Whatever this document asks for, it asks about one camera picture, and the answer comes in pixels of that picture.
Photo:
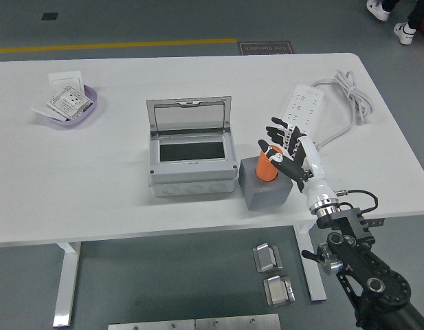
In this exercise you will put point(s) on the metal hinge block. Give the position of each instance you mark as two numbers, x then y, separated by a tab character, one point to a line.
266	258
278	290

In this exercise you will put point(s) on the orange cylinder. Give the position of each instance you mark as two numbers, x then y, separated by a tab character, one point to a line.
265	170

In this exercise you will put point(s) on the grey electrical box with lid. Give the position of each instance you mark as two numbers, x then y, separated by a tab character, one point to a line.
191	172

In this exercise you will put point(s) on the white table leg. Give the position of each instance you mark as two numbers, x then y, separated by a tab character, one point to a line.
67	292
314	285

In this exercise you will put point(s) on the grey cube with round hole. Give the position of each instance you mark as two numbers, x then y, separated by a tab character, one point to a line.
266	196

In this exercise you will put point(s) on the black floor cover square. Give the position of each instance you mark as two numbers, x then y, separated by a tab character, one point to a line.
49	16

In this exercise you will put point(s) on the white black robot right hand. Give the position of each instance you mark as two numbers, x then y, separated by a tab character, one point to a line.
316	172

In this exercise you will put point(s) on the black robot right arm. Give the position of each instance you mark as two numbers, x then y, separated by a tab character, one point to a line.
349	223

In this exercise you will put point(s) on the steel base plate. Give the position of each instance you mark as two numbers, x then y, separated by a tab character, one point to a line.
237	322
151	325

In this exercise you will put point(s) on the white socket panel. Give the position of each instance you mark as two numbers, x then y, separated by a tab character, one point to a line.
69	99

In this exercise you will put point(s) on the yellow floor tape line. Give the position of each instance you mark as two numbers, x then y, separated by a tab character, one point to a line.
112	45

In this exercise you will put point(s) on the person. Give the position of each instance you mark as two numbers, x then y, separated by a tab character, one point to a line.
418	13

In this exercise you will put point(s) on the purple plastic tray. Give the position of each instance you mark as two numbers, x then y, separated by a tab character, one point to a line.
89	113

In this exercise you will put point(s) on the white wall switch plate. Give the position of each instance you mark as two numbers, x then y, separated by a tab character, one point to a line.
65	79

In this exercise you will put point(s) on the white power strip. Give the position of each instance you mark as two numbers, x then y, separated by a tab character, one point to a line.
308	99

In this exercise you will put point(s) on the plain white cover plate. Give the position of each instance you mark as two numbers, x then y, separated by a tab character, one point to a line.
43	110

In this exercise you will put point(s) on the white shoe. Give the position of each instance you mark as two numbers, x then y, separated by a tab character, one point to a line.
378	9
404	33

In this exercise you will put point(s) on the black table control panel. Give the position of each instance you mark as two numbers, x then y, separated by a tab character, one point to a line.
375	222

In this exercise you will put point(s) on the brown floor sign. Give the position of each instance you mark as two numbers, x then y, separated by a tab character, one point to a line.
266	48

